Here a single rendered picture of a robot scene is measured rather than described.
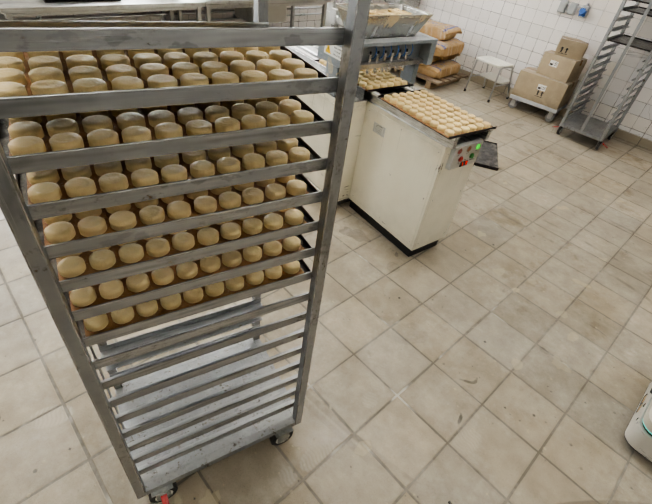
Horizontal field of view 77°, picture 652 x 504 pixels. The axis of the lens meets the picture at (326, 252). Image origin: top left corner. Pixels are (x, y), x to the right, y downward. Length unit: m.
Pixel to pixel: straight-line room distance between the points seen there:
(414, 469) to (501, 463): 0.40
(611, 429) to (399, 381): 1.05
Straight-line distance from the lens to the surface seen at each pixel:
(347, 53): 0.87
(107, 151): 0.81
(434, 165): 2.49
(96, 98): 0.77
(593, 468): 2.41
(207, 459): 1.78
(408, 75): 3.25
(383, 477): 1.97
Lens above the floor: 1.78
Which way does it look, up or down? 40 degrees down
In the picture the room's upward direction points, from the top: 9 degrees clockwise
